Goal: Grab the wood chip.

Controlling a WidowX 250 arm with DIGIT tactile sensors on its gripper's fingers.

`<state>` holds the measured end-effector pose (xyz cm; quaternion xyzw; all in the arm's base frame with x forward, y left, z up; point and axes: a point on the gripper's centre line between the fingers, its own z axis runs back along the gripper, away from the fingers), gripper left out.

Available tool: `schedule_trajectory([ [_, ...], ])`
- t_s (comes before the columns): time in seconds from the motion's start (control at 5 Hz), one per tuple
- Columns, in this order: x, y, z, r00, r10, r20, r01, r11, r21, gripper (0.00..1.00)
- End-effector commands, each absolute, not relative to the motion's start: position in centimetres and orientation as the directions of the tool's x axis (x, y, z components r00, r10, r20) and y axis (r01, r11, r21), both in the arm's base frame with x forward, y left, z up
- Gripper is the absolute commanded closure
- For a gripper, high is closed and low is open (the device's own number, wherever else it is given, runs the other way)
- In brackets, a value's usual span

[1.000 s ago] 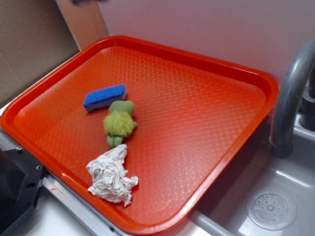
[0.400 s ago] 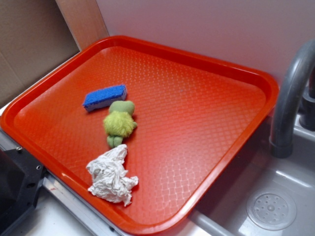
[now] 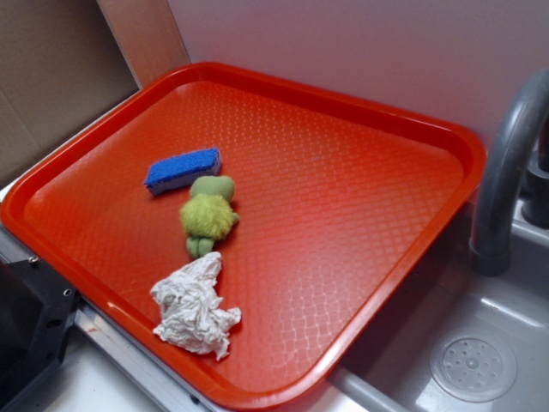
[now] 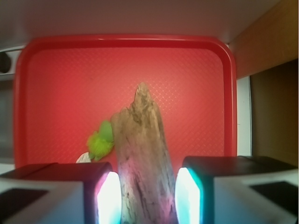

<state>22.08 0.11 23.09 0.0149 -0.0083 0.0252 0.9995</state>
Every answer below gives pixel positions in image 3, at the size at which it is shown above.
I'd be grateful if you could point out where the blue sponge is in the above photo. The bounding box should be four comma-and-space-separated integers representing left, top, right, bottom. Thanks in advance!
143, 148, 221, 196

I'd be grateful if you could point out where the brown cardboard panel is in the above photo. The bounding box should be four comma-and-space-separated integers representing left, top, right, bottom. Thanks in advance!
1, 1, 190, 186

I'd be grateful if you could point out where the grey faucet knob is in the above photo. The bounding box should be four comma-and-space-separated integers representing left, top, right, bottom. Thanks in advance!
521, 124, 549, 229

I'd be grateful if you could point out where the green plush toy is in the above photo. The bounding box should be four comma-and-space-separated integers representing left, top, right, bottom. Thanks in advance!
179, 176, 239, 259

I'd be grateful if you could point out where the grey toy faucet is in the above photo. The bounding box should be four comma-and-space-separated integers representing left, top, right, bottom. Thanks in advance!
469, 69, 548, 276

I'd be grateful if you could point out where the grey toy sink basin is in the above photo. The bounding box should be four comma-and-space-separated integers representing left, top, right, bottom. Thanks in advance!
330, 211, 548, 411

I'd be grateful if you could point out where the crumpled white paper towel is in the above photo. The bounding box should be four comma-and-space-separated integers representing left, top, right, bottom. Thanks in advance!
150, 251, 242, 361

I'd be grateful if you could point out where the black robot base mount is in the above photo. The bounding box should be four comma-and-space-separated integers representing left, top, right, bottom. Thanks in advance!
1, 256, 80, 411

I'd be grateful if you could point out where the red plastic tray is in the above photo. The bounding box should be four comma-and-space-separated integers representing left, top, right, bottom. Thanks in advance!
1, 63, 486, 410

